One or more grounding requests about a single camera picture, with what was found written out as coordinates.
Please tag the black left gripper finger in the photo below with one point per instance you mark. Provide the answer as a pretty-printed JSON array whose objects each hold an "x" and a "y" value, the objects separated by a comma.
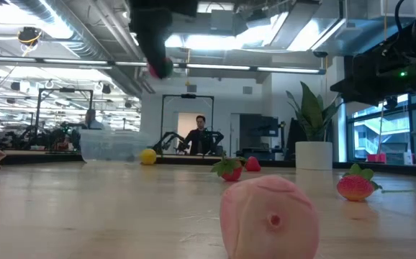
[{"x": 154, "y": 39}]

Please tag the white plant pot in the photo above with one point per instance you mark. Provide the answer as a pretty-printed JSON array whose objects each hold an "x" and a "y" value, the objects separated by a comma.
[{"x": 314, "y": 155}]

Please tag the clear plastic tupperware container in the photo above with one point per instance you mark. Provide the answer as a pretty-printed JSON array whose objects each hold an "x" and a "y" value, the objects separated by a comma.
[{"x": 111, "y": 147}]

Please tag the red strawberry with green leaves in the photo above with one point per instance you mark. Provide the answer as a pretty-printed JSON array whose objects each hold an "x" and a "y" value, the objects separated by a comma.
[
  {"x": 231, "y": 172},
  {"x": 253, "y": 164}
]

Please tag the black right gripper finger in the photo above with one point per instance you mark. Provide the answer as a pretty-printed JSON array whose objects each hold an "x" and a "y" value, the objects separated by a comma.
[
  {"x": 355, "y": 83},
  {"x": 364, "y": 98}
]

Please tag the small red strawberry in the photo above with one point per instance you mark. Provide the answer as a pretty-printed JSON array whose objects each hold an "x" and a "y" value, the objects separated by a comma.
[{"x": 353, "y": 187}]

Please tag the black dome ceiling camera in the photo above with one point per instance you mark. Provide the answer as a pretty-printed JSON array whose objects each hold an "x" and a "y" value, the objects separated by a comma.
[{"x": 319, "y": 54}]

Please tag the yellow lemon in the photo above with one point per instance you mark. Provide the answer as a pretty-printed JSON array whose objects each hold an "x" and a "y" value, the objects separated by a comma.
[{"x": 148, "y": 157}]

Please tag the silver ventilation duct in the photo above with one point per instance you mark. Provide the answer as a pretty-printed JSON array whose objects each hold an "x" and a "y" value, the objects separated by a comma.
[{"x": 301, "y": 25}]

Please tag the dark shelving unit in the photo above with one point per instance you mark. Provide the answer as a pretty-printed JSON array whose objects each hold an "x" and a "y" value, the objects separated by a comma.
[{"x": 258, "y": 133}]

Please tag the person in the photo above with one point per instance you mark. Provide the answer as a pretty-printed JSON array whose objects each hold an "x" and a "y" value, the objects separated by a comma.
[
  {"x": 93, "y": 121},
  {"x": 201, "y": 140}
]

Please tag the black aluminium table frame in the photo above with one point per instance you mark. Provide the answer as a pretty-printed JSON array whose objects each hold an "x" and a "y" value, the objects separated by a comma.
[{"x": 31, "y": 159}]

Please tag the white box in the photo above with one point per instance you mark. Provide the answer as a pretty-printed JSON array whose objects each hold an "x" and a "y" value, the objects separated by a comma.
[{"x": 407, "y": 157}]

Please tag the pink peach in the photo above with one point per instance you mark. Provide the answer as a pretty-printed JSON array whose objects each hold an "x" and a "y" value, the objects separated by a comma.
[{"x": 269, "y": 219}]

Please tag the large red strawberry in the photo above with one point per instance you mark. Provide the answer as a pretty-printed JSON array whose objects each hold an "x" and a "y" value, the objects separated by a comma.
[{"x": 152, "y": 72}]

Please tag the black background rig frame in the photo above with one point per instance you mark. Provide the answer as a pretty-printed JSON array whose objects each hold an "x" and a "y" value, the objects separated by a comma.
[
  {"x": 65, "y": 90},
  {"x": 188, "y": 96}
]

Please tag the pink box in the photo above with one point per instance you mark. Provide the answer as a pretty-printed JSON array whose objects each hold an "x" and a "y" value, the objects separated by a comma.
[{"x": 376, "y": 157}]

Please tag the green potted plant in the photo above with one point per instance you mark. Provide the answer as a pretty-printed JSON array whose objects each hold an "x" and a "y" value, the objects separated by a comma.
[{"x": 312, "y": 111}]

